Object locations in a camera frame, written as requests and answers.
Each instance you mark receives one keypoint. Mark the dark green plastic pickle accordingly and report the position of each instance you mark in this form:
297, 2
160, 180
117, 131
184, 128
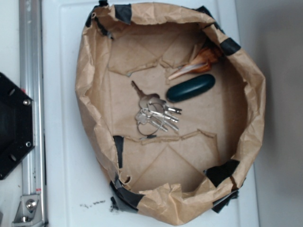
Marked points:
190, 88

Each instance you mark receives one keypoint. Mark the bunch of silver keys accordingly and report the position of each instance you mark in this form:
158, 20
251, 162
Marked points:
156, 112

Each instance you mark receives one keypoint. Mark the brown paper bag bin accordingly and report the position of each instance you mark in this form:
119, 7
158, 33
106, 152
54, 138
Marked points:
176, 176

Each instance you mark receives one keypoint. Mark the aluminium extrusion rail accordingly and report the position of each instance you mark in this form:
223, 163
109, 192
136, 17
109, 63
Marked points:
31, 80

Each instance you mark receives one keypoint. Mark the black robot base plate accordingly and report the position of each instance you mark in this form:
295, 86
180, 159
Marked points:
16, 125

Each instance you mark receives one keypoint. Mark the silver corner bracket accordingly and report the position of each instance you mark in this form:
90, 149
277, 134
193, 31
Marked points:
29, 213

